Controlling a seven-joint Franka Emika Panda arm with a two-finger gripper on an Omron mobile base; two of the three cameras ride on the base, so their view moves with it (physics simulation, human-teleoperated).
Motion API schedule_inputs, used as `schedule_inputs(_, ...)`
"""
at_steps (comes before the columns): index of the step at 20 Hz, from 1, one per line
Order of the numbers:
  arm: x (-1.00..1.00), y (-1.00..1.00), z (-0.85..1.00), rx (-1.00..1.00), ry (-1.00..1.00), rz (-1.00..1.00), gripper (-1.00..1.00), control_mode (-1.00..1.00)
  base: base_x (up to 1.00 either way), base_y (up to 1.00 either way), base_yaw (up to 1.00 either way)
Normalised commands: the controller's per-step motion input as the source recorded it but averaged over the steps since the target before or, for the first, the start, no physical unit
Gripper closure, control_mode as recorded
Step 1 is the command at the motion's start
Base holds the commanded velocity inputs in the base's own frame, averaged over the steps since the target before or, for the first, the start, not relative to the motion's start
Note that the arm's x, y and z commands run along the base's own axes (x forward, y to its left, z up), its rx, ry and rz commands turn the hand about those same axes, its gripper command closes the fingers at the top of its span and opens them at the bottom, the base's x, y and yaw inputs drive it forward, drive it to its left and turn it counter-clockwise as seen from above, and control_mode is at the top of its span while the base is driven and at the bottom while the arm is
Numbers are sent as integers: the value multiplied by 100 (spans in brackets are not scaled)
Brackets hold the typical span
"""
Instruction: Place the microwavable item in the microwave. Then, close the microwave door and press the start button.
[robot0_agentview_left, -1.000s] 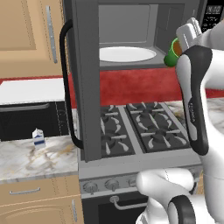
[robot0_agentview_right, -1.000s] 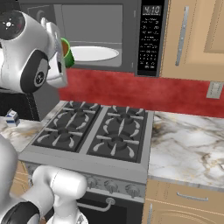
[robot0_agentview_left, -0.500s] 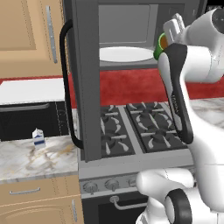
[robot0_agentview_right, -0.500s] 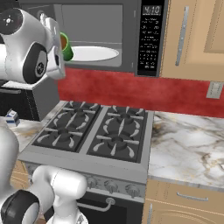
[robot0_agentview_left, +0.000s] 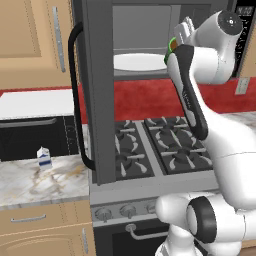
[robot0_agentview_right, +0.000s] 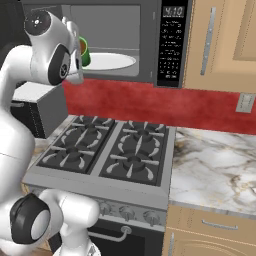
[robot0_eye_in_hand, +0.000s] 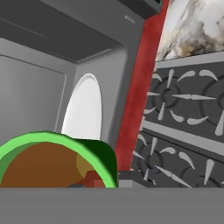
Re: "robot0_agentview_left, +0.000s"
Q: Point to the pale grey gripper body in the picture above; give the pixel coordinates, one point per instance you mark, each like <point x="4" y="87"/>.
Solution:
<point x="184" y="30"/>

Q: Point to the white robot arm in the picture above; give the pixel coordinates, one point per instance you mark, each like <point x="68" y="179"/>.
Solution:
<point x="233" y="156"/>

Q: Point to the green round item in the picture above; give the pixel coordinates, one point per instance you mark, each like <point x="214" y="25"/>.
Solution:
<point x="171" y="46"/>

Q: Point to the grey microwave oven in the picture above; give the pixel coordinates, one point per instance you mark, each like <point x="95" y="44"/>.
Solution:
<point x="143" y="30"/>

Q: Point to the white microwave turntable plate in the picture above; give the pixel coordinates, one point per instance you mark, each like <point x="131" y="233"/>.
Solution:
<point x="140" y="62"/>

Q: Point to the dark grey microwave door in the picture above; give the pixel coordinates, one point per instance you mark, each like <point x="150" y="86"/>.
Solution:
<point x="98" y="100"/>

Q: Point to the black oven door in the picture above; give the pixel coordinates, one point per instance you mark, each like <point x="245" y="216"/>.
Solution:
<point x="116" y="241"/>

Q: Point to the beige base cupboard door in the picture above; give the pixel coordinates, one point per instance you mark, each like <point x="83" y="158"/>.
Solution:
<point x="40" y="243"/>

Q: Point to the grey stove with black hob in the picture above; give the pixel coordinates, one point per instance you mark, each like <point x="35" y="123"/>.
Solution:
<point x="156" y="186"/>

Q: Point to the grey stove knob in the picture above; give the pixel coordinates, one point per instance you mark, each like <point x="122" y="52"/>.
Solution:
<point x="151" y="208"/>
<point x="103" y="213"/>
<point x="128" y="210"/>

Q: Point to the white and blue milk carton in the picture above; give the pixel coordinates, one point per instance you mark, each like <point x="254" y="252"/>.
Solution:
<point x="44" y="157"/>

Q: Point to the beige drawer front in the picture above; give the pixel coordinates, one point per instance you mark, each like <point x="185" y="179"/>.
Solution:
<point x="56" y="213"/>

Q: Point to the beige wall cupboard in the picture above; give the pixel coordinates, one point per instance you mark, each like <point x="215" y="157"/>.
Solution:
<point x="249" y="63"/>

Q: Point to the grey wall socket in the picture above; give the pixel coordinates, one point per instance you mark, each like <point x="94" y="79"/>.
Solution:
<point x="242" y="86"/>

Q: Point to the beige wall cupboard door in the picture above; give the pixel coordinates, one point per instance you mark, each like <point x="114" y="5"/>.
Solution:
<point x="30" y="36"/>

